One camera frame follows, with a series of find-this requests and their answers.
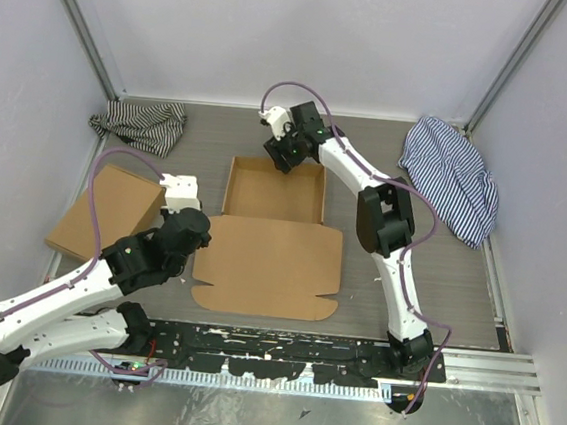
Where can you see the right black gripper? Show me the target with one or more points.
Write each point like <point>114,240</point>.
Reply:
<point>276,148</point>

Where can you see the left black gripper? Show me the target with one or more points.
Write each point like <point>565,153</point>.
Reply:
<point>166,213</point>

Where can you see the brown cardboard box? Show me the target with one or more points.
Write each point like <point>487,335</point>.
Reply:
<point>271,253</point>
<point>125,204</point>

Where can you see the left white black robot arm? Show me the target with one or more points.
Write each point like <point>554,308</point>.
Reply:
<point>85,309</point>

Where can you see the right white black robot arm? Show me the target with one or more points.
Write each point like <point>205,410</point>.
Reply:
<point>384,219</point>

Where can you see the folded brown cardboard box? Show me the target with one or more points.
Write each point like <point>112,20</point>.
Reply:
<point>125,204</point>

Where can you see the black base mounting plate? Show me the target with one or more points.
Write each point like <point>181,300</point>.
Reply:
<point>344,361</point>

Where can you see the black white striped cloth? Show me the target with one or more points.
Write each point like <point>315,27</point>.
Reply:
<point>153,129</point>

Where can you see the blue white striped cloth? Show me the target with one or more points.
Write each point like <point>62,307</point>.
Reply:
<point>450,173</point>

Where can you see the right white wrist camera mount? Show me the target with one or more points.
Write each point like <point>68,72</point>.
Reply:
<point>278,120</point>

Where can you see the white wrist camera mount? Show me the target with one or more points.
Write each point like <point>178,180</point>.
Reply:
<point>278,120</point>
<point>181,191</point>

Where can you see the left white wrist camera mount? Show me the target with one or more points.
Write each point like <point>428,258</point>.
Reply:
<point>181,191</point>

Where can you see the right aluminium frame post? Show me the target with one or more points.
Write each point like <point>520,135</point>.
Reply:
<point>538,26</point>

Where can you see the aluminium frame post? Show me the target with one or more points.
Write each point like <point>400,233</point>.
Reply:
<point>91,38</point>
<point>538,26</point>

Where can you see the left aluminium frame post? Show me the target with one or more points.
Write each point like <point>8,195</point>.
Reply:
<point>91,38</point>

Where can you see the aluminium rail with cable duct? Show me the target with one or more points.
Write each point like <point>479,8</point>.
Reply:
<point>477,371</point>

